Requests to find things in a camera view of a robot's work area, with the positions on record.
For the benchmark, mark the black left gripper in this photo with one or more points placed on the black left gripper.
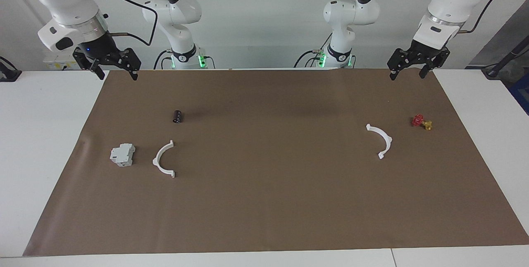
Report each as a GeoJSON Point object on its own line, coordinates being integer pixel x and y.
{"type": "Point", "coordinates": [425, 51]}

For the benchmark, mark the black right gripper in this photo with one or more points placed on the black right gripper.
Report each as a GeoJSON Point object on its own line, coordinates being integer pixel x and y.
{"type": "Point", "coordinates": [101, 48]}

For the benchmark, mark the blue box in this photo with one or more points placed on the blue box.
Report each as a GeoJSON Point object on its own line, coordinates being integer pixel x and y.
{"type": "Point", "coordinates": [521, 91]}

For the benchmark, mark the brown paper mat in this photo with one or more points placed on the brown paper mat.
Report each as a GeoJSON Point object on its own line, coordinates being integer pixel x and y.
{"type": "Point", "coordinates": [264, 209]}

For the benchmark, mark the black stand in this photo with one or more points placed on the black stand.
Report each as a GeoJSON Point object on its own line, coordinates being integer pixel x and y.
{"type": "Point", "coordinates": [494, 70]}

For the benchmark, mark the white wall power strip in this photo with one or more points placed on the white wall power strip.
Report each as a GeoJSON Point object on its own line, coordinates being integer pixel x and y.
{"type": "Point", "coordinates": [55, 65]}

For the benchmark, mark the red yellow valve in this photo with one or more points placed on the red yellow valve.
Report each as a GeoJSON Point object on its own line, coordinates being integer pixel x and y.
{"type": "Point", "coordinates": [418, 120]}

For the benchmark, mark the black table clamp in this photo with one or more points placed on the black table clamp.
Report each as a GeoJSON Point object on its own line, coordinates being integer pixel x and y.
{"type": "Point", "coordinates": [8, 75]}

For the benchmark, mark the black cylindrical capacitor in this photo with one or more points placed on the black cylindrical capacitor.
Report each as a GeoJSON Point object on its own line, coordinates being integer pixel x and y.
{"type": "Point", "coordinates": [178, 117]}

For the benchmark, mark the white circuit breaker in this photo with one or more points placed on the white circuit breaker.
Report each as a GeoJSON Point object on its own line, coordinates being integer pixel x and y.
{"type": "Point", "coordinates": [122, 154]}

